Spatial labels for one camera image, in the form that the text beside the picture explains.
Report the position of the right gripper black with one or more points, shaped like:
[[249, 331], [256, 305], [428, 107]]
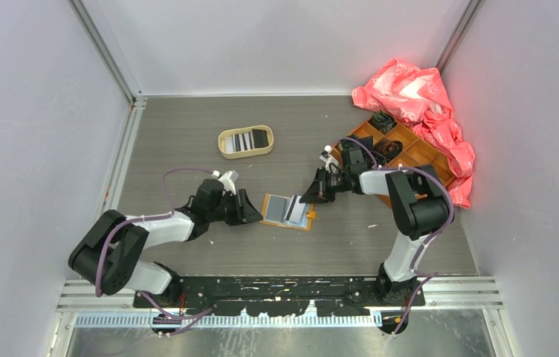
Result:
[[315, 194]]

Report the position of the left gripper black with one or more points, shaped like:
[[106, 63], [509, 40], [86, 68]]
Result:
[[244, 212]]

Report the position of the white striped credit card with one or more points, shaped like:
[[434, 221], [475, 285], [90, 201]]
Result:
[[294, 210]]

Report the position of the orange card holder wallet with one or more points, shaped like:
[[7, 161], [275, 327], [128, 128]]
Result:
[[305, 223]]

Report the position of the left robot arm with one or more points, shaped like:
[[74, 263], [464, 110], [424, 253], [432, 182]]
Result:
[[108, 256]]

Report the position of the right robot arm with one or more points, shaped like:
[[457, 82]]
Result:
[[421, 208]]

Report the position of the stack of striped cards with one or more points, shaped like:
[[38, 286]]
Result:
[[238, 142]]

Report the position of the black card in tray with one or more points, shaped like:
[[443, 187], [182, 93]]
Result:
[[259, 138]]

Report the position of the beige oval tray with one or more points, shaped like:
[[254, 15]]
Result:
[[246, 154]]

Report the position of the dark rolled item right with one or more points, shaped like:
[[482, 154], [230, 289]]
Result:
[[389, 149]]

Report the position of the dark rolled item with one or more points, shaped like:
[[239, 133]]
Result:
[[389, 149], [383, 121]]

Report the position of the dark rolled item upper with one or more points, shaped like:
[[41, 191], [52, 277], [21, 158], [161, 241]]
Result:
[[383, 121]]

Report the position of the orange compartment organizer box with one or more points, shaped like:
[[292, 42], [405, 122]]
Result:
[[416, 151]]

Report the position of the pink plastic bag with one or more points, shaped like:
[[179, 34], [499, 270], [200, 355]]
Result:
[[417, 98]]

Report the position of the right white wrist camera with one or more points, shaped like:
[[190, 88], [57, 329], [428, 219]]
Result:
[[330, 162]]

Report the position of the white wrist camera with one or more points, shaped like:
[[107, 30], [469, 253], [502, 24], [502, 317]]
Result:
[[330, 162], [228, 179]]

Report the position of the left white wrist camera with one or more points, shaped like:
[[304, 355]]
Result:
[[228, 179]]

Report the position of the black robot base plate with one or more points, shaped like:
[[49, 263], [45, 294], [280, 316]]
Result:
[[277, 296]]

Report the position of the aluminium front rail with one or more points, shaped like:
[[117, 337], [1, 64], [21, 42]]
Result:
[[448, 293]]

